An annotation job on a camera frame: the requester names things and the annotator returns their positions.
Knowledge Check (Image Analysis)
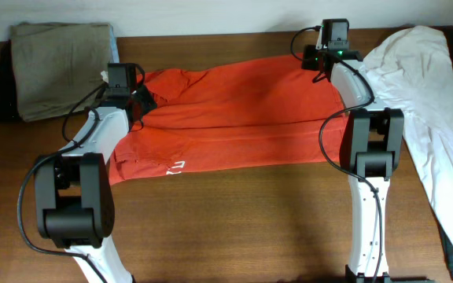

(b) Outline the folded light blue garment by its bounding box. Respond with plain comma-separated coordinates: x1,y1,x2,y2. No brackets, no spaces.
109,26,120,63

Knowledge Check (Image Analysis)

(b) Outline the folded olive green garment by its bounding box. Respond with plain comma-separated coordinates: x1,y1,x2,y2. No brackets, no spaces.
10,23,112,122

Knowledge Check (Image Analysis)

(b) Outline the orange t-shirt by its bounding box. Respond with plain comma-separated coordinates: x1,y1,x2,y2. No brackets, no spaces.
109,55,347,184

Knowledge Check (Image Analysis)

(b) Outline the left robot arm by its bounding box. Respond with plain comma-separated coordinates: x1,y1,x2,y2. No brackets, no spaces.
25,63,157,282

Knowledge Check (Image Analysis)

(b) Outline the folded black garment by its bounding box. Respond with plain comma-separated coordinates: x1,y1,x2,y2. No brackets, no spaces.
0,41,22,123

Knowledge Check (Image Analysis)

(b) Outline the white shirt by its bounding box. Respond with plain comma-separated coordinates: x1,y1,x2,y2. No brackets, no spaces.
364,26,453,245

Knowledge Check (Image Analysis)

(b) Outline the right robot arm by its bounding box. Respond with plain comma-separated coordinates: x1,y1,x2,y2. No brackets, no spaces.
302,19,404,282

